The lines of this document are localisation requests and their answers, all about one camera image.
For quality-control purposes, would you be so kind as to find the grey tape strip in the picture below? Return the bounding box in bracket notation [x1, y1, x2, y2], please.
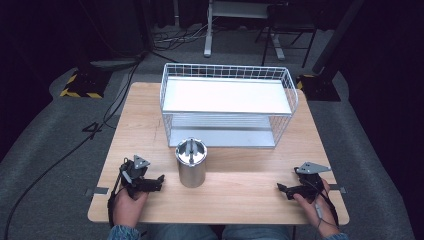
[84, 186, 110, 197]
[328, 183, 348, 195]

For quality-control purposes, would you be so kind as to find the person's right hand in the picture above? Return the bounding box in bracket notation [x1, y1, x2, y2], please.
[293, 179, 340, 238]

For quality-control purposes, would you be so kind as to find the bundle of floor cables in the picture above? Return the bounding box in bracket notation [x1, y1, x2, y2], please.
[152, 19, 211, 53]

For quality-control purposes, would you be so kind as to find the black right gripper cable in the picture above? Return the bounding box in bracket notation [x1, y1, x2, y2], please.
[312, 179, 341, 231]

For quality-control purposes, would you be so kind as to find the steel cylinder canister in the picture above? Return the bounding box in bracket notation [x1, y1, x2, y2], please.
[174, 136, 208, 189]

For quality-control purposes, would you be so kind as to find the long black floor cable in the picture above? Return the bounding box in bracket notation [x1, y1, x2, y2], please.
[2, 54, 148, 240]

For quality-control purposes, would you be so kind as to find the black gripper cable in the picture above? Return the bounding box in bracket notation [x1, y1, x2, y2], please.
[106, 165, 129, 229]
[312, 179, 341, 231]

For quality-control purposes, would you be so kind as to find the person's left hand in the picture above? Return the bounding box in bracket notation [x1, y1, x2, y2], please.
[112, 186, 150, 230]

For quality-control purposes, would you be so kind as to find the black chair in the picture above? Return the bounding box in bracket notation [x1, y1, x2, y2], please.
[254, 2, 318, 69]

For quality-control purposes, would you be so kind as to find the dark slanted pole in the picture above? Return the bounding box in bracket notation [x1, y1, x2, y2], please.
[311, 0, 366, 75]

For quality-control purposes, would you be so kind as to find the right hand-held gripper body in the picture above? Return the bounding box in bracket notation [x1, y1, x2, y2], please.
[287, 161, 333, 203]

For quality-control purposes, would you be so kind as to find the black yellow striped stand base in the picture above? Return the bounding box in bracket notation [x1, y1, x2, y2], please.
[296, 73, 342, 102]
[59, 67, 113, 100]

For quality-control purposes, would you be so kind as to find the white desk frame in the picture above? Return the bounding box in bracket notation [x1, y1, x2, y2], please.
[203, 0, 287, 61]

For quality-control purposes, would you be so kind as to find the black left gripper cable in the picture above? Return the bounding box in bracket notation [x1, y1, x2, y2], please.
[106, 165, 129, 229]

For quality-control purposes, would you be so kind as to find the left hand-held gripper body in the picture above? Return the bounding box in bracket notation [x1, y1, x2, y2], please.
[119, 154, 158, 201]

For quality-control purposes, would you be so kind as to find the white wire shelf rack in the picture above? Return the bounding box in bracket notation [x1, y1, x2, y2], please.
[159, 62, 300, 149]

